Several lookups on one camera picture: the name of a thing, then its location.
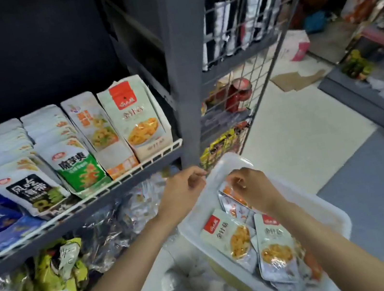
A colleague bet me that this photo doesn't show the white plastic basket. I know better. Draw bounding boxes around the white plastic basket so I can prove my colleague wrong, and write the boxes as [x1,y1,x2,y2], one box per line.
[167,134,363,291]

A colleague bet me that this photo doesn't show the pink white carton box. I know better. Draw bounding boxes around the pink white carton box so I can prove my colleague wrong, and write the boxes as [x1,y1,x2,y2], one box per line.
[273,27,314,65]

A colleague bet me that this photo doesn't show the grey wire mesh panel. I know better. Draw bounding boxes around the grey wire mesh panel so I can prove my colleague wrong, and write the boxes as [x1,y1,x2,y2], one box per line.
[173,0,347,172]

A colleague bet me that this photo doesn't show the blue bag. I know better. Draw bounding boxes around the blue bag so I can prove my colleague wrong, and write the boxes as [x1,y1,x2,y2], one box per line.
[301,10,329,36]

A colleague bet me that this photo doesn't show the silver snack packet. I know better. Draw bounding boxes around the silver snack packet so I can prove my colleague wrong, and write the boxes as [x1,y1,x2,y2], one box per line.
[270,274,310,291]

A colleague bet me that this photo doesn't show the row of black white packets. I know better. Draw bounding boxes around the row of black white packets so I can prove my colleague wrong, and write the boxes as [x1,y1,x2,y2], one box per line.
[191,0,300,72]

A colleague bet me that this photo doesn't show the flat cardboard piece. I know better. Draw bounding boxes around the flat cardboard piece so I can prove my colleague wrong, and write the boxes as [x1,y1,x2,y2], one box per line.
[269,65,330,96]

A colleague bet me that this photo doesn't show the row of black label packets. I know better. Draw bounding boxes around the row of black label packets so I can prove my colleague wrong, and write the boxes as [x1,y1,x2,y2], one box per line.
[0,111,74,223]

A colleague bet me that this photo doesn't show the pile of yellow green packets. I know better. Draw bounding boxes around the pile of yellow green packets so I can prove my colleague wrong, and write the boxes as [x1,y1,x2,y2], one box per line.
[9,236,92,291]

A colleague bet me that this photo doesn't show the pile of clear silver packets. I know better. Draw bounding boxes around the pile of clear silver packets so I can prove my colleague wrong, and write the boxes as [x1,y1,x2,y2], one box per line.
[0,174,191,291]

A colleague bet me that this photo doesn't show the white orange snack packet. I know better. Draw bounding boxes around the white orange snack packet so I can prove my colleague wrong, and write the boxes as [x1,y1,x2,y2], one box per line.
[216,178,255,227]

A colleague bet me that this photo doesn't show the white orange box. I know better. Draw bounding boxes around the white orange box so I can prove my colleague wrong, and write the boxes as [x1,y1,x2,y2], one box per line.
[338,0,383,26]

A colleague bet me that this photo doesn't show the red label yellow snack packet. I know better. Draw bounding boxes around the red label yellow snack packet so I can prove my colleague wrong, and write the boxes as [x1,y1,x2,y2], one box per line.
[250,206,313,288]
[196,203,263,281]

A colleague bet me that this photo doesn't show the row of orange band packets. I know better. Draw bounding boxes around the row of orange band packets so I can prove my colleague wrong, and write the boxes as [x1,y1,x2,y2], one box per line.
[59,85,142,187]

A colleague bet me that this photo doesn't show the grey metal shelf unit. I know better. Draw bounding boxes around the grey metal shelf unit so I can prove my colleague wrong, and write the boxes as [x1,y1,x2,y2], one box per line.
[0,0,338,286]

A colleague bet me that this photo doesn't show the person's right forearm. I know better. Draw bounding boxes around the person's right forearm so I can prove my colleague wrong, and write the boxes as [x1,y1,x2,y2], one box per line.
[271,184,384,291]

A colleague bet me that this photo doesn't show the row of green print packets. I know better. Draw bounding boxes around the row of green print packets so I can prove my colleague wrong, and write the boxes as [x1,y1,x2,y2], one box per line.
[19,97,115,208]

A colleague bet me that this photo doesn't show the low grey shelf unit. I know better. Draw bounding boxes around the low grey shelf unit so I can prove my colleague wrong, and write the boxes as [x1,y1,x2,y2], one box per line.
[309,22,384,148]

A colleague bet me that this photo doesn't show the row of yellow packets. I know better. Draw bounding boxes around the row of yellow packets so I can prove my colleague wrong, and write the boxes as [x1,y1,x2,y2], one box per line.
[195,122,256,172]

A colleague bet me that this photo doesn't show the person's right hand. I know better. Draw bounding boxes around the person's right hand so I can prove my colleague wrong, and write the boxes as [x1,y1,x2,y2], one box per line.
[224,161,288,222]

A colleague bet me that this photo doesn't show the person's left hand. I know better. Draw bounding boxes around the person's left hand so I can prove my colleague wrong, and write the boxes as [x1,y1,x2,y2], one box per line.
[150,164,215,226]

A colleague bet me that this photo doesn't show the row of red label packets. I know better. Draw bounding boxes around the row of red label packets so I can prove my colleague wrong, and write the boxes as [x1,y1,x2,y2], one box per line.
[95,70,177,167]

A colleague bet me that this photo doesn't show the person's left forearm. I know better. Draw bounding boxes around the person's left forearm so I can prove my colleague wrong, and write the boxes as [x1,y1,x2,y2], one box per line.
[27,208,188,291]

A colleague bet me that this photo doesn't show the red packaged goods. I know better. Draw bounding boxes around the red packaged goods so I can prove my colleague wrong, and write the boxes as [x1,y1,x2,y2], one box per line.
[201,73,257,117]

